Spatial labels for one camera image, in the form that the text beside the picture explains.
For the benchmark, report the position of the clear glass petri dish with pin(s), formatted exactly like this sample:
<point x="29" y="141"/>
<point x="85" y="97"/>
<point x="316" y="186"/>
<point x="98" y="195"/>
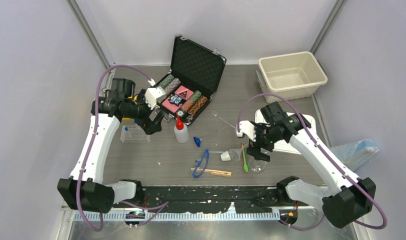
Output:
<point x="257" y="166"/>

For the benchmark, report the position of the blue plastic bag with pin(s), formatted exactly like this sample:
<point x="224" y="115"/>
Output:
<point x="354" y="155"/>

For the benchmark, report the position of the green orange spatula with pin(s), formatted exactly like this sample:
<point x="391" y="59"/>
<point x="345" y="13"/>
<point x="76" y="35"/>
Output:
<point x="243" y="152"/>

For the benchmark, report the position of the blue safety glasses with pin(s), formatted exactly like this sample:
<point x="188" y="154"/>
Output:
<point x="201" y="165"/>

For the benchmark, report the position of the black poker chip case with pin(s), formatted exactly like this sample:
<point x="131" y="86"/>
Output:
<point x="198" y="68"/>

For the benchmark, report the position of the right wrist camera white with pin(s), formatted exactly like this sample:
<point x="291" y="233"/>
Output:
<point x="246" y="128"/>

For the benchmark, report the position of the beige plastic bin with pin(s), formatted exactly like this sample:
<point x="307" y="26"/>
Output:
<point x="291" y="76"/>

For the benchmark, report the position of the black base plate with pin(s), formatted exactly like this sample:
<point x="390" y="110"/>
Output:
<point x="211" y="199"/>

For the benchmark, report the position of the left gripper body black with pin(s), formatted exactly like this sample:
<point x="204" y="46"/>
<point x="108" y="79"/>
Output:
<point x="143" y="117"/>

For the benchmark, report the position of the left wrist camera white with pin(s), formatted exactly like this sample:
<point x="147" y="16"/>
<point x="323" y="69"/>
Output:
<point x="154" y="94"/>

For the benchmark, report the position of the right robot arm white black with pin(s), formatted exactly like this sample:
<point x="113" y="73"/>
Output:
<point x="346" y="198"/>

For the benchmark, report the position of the glass stirring rod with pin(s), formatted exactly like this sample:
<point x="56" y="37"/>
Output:
<point x="224" y="121"/>

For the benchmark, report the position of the white squeeze bottle red cap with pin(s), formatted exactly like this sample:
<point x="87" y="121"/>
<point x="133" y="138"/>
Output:
<point x="181" y="131"/>

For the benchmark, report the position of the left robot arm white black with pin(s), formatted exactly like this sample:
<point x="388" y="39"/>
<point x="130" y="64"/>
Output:
<point x="84" y="188"/>

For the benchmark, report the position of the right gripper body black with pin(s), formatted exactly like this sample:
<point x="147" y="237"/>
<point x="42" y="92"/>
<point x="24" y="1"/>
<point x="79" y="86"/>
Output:
<point x="265" y="137"/>

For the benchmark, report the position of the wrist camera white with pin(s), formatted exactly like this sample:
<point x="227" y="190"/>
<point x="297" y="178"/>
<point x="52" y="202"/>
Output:
<point x="154" y="94"/>
<point x="246" y="128"/>

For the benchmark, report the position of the clear plastic well plate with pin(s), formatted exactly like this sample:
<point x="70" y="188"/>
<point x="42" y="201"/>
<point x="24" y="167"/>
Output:
<point x="137" y="134"/>

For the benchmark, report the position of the wooden clothespin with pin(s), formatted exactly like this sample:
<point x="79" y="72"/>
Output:
<point x="211" y="172"/>

